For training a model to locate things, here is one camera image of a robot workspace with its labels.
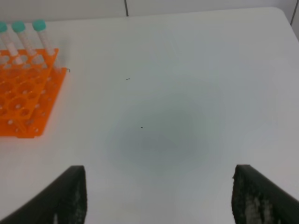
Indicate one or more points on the row tube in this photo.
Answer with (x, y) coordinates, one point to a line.
(20, 29)
(40, 27)
(6, 39)

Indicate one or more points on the orange plastic test tube rack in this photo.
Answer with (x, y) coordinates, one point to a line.
(27, 94)

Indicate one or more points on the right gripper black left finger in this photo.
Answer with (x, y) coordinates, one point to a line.
(64, 201)

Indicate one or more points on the back row tube rightmost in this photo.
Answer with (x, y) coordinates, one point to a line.
(40, 27)

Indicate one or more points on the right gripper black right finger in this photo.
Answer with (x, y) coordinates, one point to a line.
(257, 200)

